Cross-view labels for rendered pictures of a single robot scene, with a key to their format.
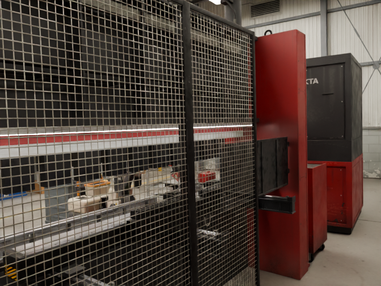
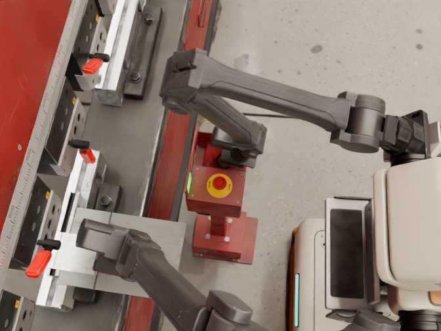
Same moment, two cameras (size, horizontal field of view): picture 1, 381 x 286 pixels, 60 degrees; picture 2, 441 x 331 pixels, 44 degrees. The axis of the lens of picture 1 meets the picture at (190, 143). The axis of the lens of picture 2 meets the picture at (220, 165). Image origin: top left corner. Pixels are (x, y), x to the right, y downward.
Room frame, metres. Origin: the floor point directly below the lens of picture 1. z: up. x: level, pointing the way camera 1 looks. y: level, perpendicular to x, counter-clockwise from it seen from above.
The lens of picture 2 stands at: (3.11, 0.20, 2.23)
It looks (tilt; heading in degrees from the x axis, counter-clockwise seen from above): 69 degrees down; 151
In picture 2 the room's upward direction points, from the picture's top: straight up
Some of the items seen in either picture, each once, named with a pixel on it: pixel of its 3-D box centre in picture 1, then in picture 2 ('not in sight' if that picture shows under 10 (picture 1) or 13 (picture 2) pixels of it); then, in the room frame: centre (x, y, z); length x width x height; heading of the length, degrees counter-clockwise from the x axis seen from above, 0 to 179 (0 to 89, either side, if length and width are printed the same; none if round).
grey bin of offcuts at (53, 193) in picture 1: (79, 202); not in sight; (4.96, 1.72, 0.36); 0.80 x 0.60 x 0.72; 147
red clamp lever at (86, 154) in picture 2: not in sight; (83, 152); (2.60, 0.16, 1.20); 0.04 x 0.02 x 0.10; 52
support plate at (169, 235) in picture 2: (176, 181); (123, 253); (2.77, 0.13, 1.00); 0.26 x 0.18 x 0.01; 52
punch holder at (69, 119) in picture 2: (174, 153); (48, 127); (2.55, 0.12, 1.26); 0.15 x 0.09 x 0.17; 142
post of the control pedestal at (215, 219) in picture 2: not in sight; (218, 209); (2.63, 0.46, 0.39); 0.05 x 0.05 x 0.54; 53
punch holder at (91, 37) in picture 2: (157, 155); (73, 42); (2.39, 0.25, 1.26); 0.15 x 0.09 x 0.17; 142
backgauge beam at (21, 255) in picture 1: (189, 205); not in sight; (2.18, 0.02, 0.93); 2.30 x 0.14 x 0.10; 142
